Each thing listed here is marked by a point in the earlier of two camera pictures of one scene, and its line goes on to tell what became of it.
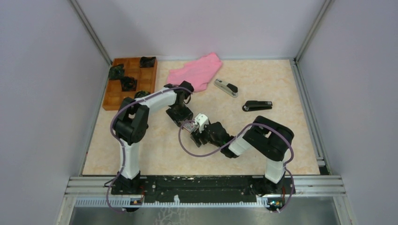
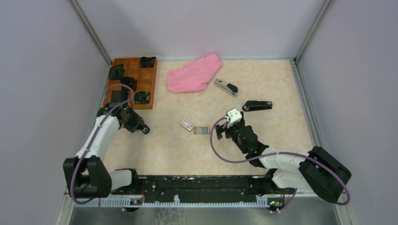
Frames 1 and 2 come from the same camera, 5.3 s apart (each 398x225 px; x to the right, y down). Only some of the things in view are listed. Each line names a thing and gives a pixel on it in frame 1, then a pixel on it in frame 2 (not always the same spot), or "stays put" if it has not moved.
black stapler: x=255 y=105 stays put
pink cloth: x=198 y=73 stays put
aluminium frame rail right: x=315 y=131 stays put
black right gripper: x=197 y=135 to x=219 y=129
